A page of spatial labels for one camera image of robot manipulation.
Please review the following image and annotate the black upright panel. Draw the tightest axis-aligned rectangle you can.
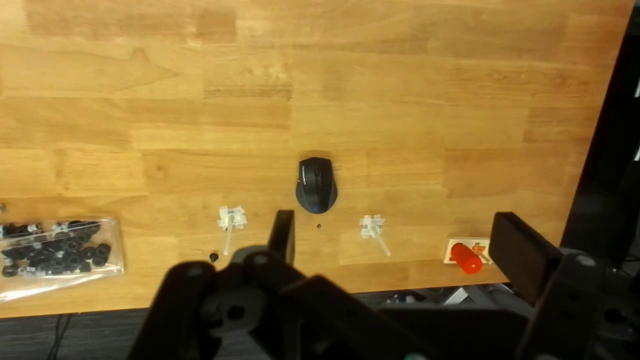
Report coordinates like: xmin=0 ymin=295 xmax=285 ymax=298
xmin=558 ymin=0 xmax=640 ymax=268

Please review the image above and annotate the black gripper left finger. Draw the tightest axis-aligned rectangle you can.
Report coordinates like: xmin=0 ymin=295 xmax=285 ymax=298
xmin=266 ymin=208 xmax=297 ymax=266

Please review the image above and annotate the black computer mouse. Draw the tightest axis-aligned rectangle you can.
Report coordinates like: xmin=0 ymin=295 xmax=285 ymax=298
xmin=294 ymin=155 xmax=339 ymax=216

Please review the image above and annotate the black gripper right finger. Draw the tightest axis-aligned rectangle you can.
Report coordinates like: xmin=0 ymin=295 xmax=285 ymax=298
xmin=487 ymin=210 xmax=564 ymax=307

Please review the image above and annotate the white card with red print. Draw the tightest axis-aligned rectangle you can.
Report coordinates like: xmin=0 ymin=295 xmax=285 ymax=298
xmin=442 ymin=236 xmax=496 ymax=268

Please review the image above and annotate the clear bag of black screws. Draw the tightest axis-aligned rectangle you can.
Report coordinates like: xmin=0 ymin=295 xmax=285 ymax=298
xmin=0 ymin=214 xmax=127 ymax=303

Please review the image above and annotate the red plastic cylinder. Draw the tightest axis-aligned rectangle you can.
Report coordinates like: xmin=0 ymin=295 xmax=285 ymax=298
xmin=447 ymin=242 xmax=485 ymax=276

